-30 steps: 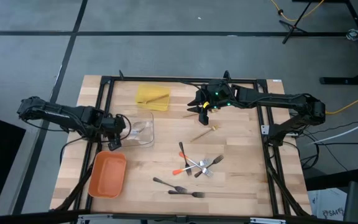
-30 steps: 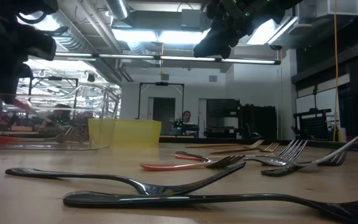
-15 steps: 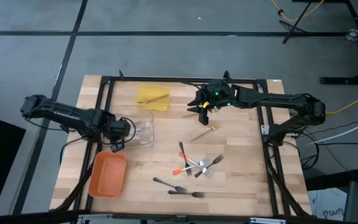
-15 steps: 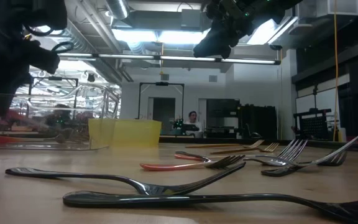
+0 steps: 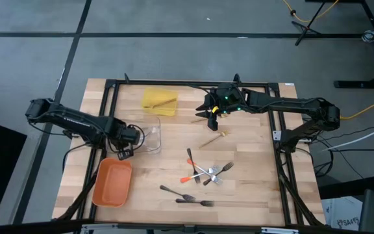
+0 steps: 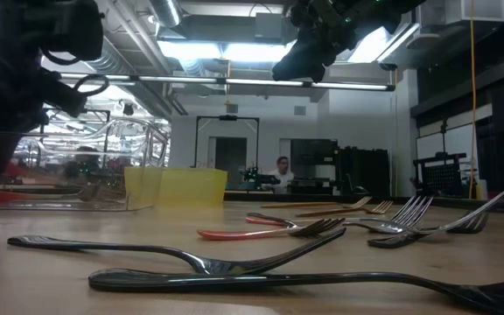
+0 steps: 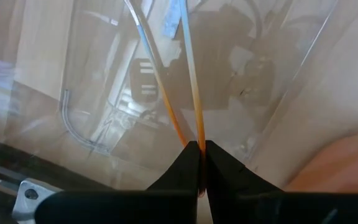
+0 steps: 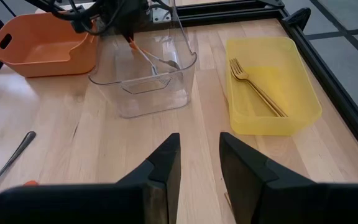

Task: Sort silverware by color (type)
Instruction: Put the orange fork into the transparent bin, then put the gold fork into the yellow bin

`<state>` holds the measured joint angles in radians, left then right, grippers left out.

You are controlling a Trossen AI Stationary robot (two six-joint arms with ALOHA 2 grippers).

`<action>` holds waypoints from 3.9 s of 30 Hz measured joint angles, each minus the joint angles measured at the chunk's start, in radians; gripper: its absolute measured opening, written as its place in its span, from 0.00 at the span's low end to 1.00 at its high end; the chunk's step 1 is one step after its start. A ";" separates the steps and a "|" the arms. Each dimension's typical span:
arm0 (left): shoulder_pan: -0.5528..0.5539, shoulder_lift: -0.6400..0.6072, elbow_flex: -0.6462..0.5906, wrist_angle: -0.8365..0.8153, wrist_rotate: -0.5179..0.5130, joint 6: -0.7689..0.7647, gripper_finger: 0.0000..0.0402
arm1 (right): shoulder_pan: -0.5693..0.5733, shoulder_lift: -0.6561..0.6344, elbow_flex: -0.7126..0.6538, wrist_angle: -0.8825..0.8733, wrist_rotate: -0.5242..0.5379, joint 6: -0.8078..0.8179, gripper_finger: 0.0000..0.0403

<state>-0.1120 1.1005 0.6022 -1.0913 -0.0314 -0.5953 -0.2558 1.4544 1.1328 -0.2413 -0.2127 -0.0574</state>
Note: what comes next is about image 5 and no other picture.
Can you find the clear plastic bin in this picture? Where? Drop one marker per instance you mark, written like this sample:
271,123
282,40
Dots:
151,143

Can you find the cardboard box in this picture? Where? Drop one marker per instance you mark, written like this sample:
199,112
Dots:
343,214

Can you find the orange plastic bin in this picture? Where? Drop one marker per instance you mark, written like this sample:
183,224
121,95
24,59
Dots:
112,182

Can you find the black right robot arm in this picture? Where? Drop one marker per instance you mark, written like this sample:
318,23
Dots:
287,104

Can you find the black fork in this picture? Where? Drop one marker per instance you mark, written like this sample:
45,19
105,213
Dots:
193,165
190,201
174,192
221,171

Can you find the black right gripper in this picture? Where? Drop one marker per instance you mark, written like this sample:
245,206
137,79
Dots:
222,97

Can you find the black tripod stand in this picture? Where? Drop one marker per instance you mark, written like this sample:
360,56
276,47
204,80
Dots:
305,27

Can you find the silver mounting plate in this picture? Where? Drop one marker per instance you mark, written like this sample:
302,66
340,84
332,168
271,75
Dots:
277,135

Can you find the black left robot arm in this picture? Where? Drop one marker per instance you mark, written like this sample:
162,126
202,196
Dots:
76,122

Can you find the gold fork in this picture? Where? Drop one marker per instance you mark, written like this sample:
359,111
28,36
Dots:
164,103
200,120

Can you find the yellow plastic bin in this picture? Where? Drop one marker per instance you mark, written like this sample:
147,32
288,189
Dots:
151,97

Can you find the silver aluminium bracket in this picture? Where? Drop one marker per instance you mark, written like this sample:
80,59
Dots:
279,230

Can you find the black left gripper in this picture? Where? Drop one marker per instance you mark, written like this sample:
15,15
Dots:
127,136

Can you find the black table frame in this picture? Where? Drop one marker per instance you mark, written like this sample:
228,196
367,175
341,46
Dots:
161,82

